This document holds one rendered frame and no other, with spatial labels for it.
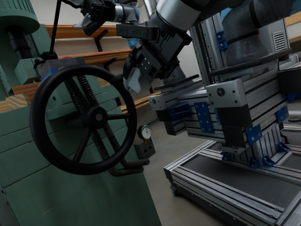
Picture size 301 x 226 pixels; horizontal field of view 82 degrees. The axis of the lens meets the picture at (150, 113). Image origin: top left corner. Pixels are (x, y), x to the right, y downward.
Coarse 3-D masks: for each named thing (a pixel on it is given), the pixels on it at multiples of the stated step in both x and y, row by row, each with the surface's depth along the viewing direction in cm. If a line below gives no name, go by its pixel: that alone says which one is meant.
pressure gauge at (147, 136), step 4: (140, 128) 74; (144, 128) 74; (148, 128) 76; (140, 132) 73; (144, 132) 74; (148, 132) 75; (140, 136) 73; (144, 136) 73; (148, 136) 75; (144, 140) 76
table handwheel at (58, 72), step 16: (80, 64) 44; (48, 80) 38; (64, 80) 41; (48, 96) 38; (80, 96) 43; (128, 96) 53; (32, 112) 36; (96, 112) 44; (128, 112) 55; (32, 128) 35; (96, 128) 44; (128, 128) 54; (48, 144) 37; (80, 144) 42; (128, 144) 51; (48, 160) 37; (64, 160) 39; (112, 160) 47
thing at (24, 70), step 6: (24, 60) 61; (30, 60) 62; (18, 66) 64; (24, 66) 61; (30, 66) 62; (18, 72) 66; (24, 72) 61; (30, 72) 62; (36, 72) 63; (18, 78) 69; (24, 78) 64; (30, 78) 62; (36, 78) 65; (24, 84) 68
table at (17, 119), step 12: (96, 96) 56; (108, 96) 59; (24, 108) 50; (48, 108) 54; (60, 108) 48; (72, 108) 50; (0, 120) 46; (12, 120) 48; (24, 120) 50; (48, 120) 54; (0, 132) 46; (12, 132) 48
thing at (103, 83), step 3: (99, 81) 86; (102, 81) 87; (105, 81) 88; (102, 84) 86; (105, 84) 88; (0, 105) 58; (3, 105) 59; (6, 105) 59; (0, 108) 58; (3, 108) 59; (6, 108) 59; (9, 108) 60; (0, 111) 58; (3, 111) 58
